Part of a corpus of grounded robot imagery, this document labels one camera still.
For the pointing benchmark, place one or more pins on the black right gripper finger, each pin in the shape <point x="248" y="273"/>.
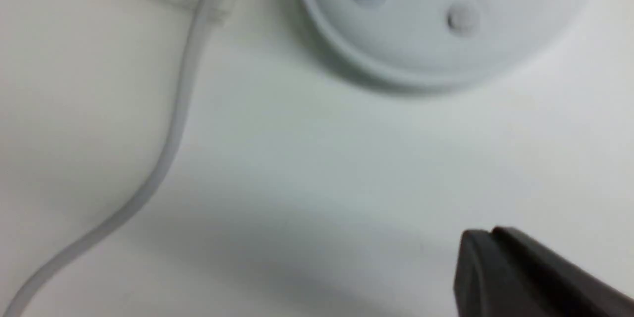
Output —
<point x="506" y="273"/>

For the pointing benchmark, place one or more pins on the white desk lamp with sockets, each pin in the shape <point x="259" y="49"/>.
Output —
<point x="434" y="45"/>

